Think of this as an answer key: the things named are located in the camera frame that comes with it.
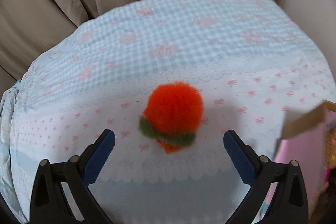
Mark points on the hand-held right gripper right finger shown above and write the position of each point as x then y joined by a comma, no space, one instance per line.
240,158

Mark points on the blue checked bedsheet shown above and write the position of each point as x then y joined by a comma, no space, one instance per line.
157,56

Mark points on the orange fluffy pompom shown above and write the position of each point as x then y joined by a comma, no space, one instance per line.
173,108

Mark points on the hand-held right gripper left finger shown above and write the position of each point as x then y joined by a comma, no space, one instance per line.
101,158

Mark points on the pink cardboard box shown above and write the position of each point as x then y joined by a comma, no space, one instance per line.
312,150

